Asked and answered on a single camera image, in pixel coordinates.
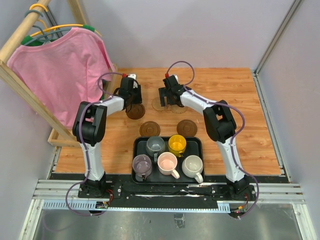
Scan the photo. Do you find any woven rattan coaster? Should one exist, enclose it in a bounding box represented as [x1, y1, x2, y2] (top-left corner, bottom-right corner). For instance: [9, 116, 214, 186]
[170, 105, 188, 114]
[151, 97, 169, 112]

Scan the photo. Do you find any brown wooden coaster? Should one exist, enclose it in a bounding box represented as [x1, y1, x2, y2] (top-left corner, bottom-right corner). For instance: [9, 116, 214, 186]
[176, 119, 198, 137]
[125, 103, 146, 120]
[139, 121, 161, 137]

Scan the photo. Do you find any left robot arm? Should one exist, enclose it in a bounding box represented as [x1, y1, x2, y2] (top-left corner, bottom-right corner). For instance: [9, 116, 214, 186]
[72, 73, 142, 198]

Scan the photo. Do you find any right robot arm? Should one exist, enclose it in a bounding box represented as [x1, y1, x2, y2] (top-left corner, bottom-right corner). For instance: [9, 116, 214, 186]
[159, 74, 245, 200]

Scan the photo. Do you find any grey ceramic mug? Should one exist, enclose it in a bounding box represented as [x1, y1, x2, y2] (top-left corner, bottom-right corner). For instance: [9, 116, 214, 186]
[146, 136, 166, 164]

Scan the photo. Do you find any yellow glass mug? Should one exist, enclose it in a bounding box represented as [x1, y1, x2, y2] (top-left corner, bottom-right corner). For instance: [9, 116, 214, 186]
[168, 134, 187, 158]

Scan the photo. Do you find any pink ceramic mug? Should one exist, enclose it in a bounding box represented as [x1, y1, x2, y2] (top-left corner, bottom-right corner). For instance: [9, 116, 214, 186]
[157, 152, 180, 179]

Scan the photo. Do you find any pink t-shirt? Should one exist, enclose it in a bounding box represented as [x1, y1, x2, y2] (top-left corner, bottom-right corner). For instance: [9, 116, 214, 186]
[7, 27, 115, 130]

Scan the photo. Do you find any purple glass mug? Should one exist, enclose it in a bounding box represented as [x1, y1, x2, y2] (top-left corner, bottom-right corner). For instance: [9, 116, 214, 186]
[132, 154, 153, 181]

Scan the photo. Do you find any cream ceramic mug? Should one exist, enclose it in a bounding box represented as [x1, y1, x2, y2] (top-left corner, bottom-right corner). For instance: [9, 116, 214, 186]
[182, 155, 204, 184]

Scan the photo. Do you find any wooden clothes rack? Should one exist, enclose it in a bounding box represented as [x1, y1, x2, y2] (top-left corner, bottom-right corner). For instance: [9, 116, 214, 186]
[0, 0, 119, 148]

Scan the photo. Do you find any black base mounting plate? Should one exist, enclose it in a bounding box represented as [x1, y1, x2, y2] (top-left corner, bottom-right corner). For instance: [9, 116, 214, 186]
[77, 174, 258, 208]

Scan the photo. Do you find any grey-green clothes hanger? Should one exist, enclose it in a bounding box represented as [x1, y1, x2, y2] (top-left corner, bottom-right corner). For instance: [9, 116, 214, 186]
[20, 7, 71, 46]

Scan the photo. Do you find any yellow clothes hanger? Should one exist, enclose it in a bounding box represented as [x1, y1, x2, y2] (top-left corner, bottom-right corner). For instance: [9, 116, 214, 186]
[29, 2, 103, 38]

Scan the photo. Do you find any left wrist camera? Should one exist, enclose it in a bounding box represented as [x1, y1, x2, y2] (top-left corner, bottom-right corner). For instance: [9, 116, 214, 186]
[121, 74, 139, 89]

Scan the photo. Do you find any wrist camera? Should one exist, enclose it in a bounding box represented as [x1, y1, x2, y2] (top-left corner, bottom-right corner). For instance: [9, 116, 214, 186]
[165, 73, 179, 82]
[121, 74, 139, 89]

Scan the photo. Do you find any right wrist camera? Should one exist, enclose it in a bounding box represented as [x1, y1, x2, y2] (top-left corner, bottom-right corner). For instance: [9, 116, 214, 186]
[165, 73, 179, 82]

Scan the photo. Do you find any aluminium frame rail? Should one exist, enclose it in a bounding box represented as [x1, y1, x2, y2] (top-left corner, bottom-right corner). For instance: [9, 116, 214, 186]
[19, 180, 319, 240]

